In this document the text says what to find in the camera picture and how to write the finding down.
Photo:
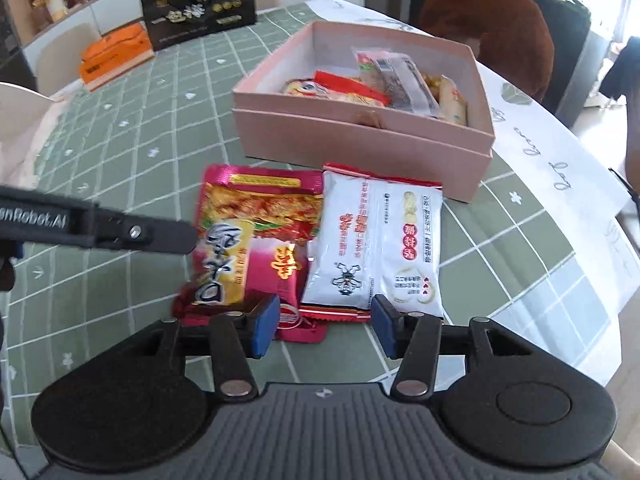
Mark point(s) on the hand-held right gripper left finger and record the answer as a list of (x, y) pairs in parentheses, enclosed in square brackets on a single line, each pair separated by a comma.
[(265, 325)]

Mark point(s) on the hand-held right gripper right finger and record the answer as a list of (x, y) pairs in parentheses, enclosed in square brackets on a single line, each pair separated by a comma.
[(387, 325)]

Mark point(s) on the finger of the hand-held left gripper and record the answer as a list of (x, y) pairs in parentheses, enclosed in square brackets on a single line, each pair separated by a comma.
[(150, 237)]

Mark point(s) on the magenta yellow snack packet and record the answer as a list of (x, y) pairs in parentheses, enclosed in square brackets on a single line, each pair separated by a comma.
[(235, 230)]

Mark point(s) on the white red-edged snack packet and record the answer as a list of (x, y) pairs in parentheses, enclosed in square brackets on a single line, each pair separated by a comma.
[(380, 240)]

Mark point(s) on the pink cardboard box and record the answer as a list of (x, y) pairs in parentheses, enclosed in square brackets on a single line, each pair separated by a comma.
[(360, 150)]

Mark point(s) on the yellow panda snack packet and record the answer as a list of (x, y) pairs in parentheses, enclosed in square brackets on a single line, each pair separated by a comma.
[(302, 87)]

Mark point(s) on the clear yellow cake packet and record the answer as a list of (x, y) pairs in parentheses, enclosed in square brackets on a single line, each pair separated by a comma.
[(454, 102)]

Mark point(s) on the red biscuit snack packet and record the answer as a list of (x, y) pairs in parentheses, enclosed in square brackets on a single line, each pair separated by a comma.
[(350, 89)]

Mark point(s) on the dark grey snack packet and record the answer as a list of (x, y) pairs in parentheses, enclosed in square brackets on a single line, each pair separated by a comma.
[(400, 82)]

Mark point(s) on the cream cloth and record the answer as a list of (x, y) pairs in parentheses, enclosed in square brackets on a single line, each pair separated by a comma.
[(42, 145)]

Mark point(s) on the green checked tablecloth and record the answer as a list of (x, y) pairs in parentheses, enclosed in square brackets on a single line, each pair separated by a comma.
[(130, 135)]

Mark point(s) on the orange box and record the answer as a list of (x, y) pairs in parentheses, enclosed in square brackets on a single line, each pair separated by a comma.
[(117, 57)]

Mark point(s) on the black gift box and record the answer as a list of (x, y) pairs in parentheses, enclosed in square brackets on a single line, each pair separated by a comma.
[(197, 5)]

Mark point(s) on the brown chair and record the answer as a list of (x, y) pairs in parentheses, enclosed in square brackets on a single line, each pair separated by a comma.
[(495, 25)]

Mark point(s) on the dark grey cabinet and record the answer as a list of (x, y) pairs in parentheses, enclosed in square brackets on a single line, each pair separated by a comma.
[(570, 55)]

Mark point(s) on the black cloth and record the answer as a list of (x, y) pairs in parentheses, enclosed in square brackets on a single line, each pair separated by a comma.
[(622, 67)]

